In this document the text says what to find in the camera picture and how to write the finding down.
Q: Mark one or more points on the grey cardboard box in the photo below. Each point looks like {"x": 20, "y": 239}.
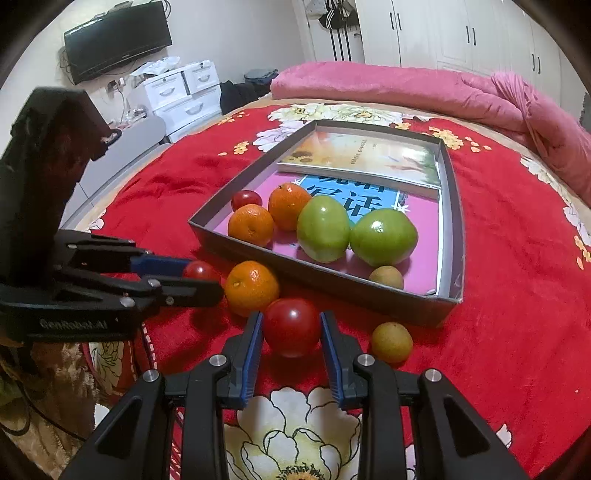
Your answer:
{"x": 323, "y": 282}

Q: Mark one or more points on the beige patterned blanket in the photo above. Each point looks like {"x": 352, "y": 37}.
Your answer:
{"x": 51, "y": 369}

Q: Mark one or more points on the yellow green cover book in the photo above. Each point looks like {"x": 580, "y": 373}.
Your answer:
{"x": 369, "y": 157}

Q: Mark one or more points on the white wardrobe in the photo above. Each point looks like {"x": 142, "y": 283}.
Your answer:
{"x": 415, "y": 32}

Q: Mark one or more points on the black striped hanging clothes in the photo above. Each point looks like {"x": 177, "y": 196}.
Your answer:
{"x": 339, "y": 23}

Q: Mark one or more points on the small red tomato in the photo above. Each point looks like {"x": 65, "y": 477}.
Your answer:
{"x": 246, "y": 199}

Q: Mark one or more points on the white plastic bag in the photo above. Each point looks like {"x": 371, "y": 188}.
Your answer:
{"x": 154, "y": 67}

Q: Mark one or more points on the white drawer unit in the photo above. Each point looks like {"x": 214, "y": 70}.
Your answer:
{"x": 184, "y": 110}

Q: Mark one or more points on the green apple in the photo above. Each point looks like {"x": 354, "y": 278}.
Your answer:
{"x": 323, "y": 228}
{"x": 383, "y": 237}

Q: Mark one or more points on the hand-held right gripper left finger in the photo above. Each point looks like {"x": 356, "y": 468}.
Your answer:
{"x": 251, "y": 360}

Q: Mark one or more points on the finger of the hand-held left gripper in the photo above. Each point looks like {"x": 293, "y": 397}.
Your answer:
{"x": 194, "y": 294}
{"x": 157, "y": 265}

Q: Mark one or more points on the black bag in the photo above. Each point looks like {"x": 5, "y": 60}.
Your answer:
{"x": 240, "y": 94}

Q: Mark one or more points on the small brown fruit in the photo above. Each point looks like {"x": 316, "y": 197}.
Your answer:
{"x": 391, "y": 342}
{"x": 387, "y": 278}

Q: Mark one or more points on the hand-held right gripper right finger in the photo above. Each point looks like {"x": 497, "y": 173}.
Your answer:
{"x": 330, "y": 364}

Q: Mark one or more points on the black television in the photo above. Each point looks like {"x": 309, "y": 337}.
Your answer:
{"x": 115, "y": 39}

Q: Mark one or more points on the red floral blanket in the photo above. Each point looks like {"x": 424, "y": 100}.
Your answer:
{"x": 508, "y": 300}

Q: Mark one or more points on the orange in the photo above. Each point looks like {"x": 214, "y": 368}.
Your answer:
{"x": 287, "y": 203}
{"x": 251, "y": 288}
{"x": 251, "y": 225}

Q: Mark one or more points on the pink duvet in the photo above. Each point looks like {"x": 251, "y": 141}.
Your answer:
{"x": 392, "y": 87}

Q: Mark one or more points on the pink book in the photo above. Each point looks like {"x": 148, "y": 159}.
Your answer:
{"x": 425, "y": 240}

